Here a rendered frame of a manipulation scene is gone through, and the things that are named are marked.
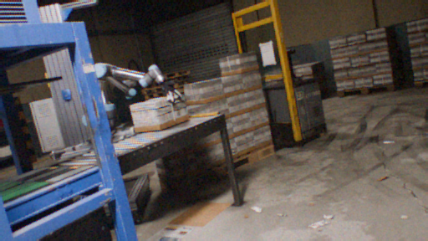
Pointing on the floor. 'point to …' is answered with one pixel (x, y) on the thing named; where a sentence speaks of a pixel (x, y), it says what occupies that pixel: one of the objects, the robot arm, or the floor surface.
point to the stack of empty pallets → (167, 80)
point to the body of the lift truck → (308, 105)
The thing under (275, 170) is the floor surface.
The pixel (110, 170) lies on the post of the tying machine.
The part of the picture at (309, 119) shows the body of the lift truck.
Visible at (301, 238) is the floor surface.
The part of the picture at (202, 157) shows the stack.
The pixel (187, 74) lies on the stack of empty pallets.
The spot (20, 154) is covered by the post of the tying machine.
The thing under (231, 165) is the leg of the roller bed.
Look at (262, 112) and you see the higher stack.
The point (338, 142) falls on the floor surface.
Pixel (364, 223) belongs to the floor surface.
